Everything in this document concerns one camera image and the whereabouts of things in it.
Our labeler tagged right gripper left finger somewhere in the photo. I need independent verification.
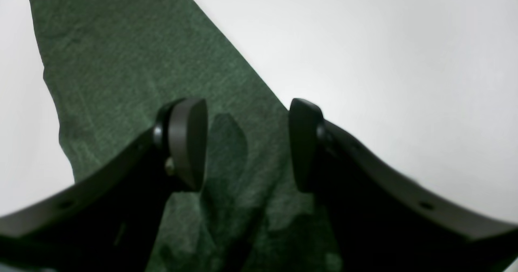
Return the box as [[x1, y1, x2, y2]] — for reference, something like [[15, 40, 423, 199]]
[[0, 98, 208, 272]]

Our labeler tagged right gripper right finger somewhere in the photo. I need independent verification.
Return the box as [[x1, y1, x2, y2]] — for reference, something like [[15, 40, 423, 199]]
[[288, 98, 517, 272]]

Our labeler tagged green long-sleeve shirt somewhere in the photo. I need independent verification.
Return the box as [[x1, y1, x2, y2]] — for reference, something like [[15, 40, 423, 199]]
[[30, 0, 344, 272]]

